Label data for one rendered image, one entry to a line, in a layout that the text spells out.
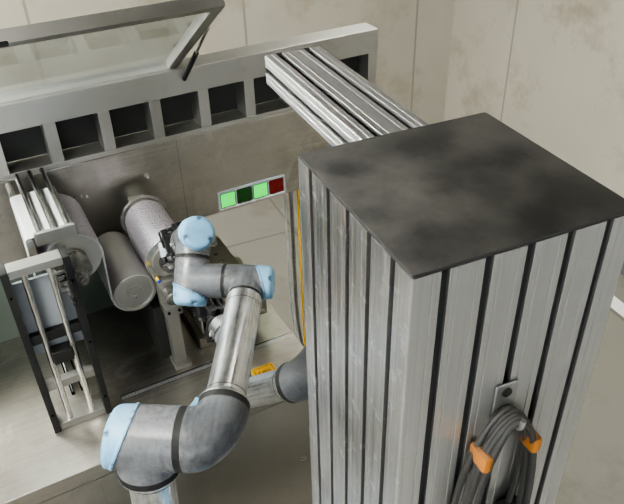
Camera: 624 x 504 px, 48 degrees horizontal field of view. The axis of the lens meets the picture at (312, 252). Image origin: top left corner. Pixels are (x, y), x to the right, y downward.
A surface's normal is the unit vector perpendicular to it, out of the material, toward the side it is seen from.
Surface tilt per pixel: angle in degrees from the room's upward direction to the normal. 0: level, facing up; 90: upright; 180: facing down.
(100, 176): 90
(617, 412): 0
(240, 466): 90
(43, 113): 90
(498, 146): 0
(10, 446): 0
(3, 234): 90
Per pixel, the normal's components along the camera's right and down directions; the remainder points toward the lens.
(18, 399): -0.03, -0.82
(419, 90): 0.40, 0.52
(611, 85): -0.91, 0.25
